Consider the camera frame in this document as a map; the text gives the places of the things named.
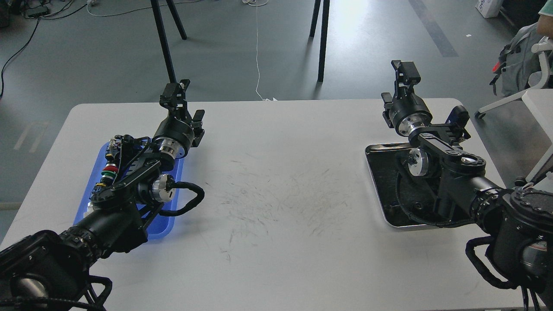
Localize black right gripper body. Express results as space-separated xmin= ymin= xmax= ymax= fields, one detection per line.
xmin=382 ymin=98 xmax=432 ymax=136

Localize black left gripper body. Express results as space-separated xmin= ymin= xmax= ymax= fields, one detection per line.
xmin=153 ymin=111 xmax=205 ymax=158

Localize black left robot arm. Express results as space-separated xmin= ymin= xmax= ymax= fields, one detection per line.
xmin=1 ymin=79 xmax=205 ymax=311

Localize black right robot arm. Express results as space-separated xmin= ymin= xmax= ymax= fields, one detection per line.
xmin=381 ymin=60 xmax=553 ymax=311

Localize black tripod left legs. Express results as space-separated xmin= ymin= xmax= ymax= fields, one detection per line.
xmin=150 ymin=0 xmax=188 ymax=83

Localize black tripod legs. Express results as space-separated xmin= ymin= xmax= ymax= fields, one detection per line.
xmin=150 ymin=0 xmax=188 ymax=83
xmin=309 ymin=0 xmax=331 ymax=83

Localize silver metal tray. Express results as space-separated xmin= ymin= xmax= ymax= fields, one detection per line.
xmin=365 ymin=143 xmax=471 ymax=231

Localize blue plastic tray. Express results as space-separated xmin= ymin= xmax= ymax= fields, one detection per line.
xmin=73 ymin=142 xmax=185 ymax=240

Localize white box on floor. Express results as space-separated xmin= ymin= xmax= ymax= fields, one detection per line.
xmin=475 ymin=0 xmax=504 ymax=19

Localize black tripod right legs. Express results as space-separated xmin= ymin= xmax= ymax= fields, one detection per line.
xmin=309 ymin=0 xmax=331 ymax=83

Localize grey backpack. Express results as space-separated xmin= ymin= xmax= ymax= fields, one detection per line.
xmin=490 ymin=23 xmax=543 ymax=97

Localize white side table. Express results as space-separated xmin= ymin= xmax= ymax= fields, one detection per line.
xmin=522 ymin=89 xmax=553 ymax=140

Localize white office chair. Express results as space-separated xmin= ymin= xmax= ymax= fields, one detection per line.
xmin=475 ymin=34 xmax=552 ymax=119

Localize person sitting at right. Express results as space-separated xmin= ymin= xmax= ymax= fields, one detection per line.
xmin=537 ymin=0 xmax=553 ymax=38

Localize black selector switch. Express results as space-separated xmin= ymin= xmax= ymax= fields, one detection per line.
xmin=105 ymin=134 xmax=151 ymax=165

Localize red push button switch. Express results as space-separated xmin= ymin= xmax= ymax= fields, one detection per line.
xmin=102 ymin=164 xmax=119 ymax=174

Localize green push button switch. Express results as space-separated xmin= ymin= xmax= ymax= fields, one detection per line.
xmin=101 ymin=171 xmax=117 ymax=182

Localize white cable on floor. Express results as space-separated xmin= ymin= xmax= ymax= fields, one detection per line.
xmin=242 ymin=0 xmax=277 ymax=102

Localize black cable on floor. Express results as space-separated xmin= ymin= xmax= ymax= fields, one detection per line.
xmin=0 ymin=0 xmax=89 ymax=98

